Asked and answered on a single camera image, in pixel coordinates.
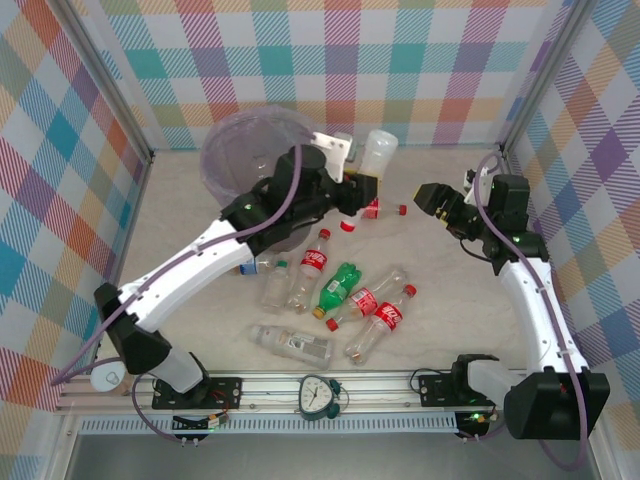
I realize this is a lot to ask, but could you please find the white round lid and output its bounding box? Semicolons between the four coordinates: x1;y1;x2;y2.
90;360;126;393

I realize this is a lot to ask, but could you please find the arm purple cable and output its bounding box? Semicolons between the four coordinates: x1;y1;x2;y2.
49;132;319;445
462;152;589;471

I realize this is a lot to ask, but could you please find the slotted grey cable duct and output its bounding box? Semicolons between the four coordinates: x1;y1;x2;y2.
78;417;460;436

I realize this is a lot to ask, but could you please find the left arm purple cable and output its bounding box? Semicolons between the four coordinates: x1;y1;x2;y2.
49;132;319;445

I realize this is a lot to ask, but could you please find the green bottle yellow cap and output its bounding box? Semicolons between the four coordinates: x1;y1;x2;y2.
312;261;364;321

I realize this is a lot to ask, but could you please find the aluminium mounting rail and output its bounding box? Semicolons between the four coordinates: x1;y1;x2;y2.
54;369;531;416

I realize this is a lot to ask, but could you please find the aluminium frame post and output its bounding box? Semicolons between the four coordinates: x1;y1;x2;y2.
497;0;596;156
57;0;156;162

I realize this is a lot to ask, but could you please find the clear bottle green cap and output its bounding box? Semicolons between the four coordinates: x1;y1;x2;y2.
258;258;293;315

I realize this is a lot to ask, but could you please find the small black connector board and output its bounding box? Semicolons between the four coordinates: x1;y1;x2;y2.
454;410;496;440
171;412;232;435

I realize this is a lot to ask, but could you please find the clear cola bottle red cap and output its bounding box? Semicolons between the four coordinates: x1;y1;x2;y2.
342;283;419;366
285;228;333;315
359;198;409;221
325;268;410;333

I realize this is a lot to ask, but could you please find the small cola bottle red cap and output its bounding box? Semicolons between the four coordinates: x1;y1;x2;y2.
339;128;400;232

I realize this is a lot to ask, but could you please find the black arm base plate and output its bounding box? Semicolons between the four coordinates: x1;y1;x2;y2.
151;376;243;412
417;373;512;409

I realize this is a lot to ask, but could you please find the large clear bottle white label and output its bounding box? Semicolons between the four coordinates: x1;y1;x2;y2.
248;323;335;372

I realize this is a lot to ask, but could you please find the translucent bin with purple liner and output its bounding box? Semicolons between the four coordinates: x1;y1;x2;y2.
199;104;321;254

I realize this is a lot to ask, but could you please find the teal alarm clock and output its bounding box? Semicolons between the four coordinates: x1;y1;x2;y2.
297;374;351;421

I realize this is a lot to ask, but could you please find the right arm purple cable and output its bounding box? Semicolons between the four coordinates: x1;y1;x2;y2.
462;152;589;471

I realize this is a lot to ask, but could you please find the clear bottle blue cap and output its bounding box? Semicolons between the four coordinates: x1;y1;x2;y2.
235;253;280;277

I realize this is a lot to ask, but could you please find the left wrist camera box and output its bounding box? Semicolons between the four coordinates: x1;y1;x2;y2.
312;130;362;184

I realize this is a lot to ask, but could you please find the aluminium side rail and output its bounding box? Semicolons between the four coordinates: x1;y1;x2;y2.
102;149;156;296
494;144;521;181

